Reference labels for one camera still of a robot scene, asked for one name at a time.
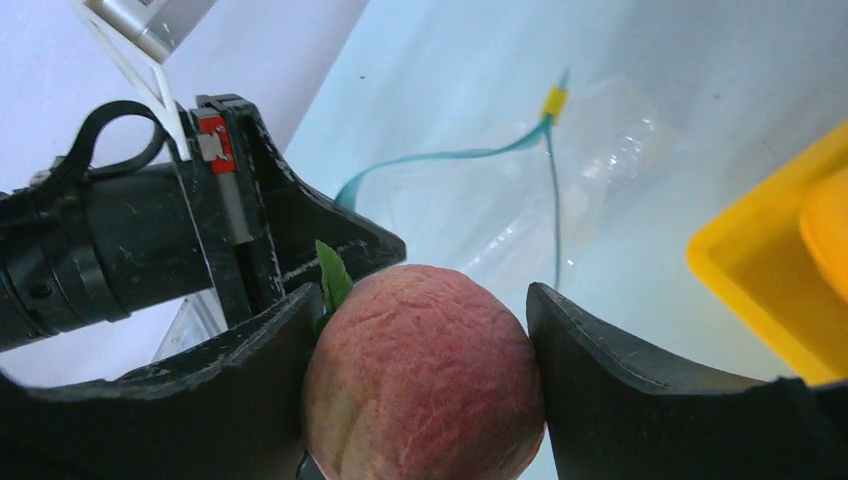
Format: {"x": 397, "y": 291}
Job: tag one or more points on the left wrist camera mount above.
{"x": 139, "y": 37}

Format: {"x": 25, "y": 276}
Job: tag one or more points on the peach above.
{"x": 419, "y": 372}

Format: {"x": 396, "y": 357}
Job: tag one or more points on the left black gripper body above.
{"x": 90, "y": 244}

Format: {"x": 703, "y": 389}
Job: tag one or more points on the yellow plastic tray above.
{"x": 752, "y": 258}

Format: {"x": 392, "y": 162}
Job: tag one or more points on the clear zip top bag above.
{"x": 503, "y": 177}

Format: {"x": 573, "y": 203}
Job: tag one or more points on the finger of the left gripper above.
{"x": 283, "y": 217}

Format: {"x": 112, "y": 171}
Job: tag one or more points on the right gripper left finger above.
{"x": 228, "y": 408}

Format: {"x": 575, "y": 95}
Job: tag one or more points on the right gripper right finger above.
{"x": 619, "y": 407}

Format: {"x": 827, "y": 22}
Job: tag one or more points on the yellow bell pepper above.
{"x": 823, "y": 229}

